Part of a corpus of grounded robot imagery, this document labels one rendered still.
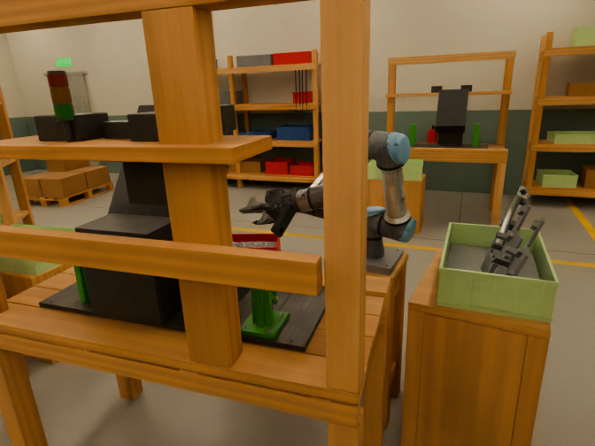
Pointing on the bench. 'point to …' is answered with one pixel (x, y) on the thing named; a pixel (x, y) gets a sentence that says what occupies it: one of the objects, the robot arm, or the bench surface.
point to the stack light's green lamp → (64, 112)
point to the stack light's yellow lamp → (61, 96)
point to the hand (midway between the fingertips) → (248, 218)
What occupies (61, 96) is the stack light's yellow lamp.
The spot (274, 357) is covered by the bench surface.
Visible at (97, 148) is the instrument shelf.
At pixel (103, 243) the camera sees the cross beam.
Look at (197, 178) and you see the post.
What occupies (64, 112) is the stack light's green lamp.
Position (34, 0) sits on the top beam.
